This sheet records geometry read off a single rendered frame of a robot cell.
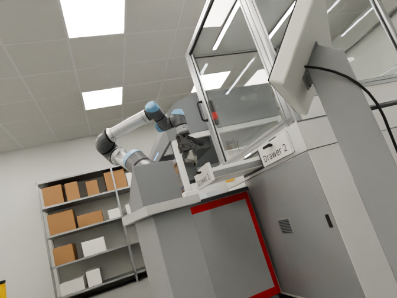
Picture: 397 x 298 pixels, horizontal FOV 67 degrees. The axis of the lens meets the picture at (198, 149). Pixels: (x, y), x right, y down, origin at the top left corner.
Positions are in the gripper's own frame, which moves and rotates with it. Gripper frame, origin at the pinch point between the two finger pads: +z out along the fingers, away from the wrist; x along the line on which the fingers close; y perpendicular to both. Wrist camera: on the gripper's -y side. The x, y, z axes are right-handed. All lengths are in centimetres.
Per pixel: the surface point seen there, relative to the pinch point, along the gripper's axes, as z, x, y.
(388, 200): 43, 99, -19
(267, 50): -37, 54, -35
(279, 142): 7, 39, -33
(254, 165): 11.8, 12.7, -30.2
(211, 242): 46.7, -11.2, 1.5
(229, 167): 9.0, 12.5, -14.4
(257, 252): 61, -11, -26
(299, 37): -7, 108, -3
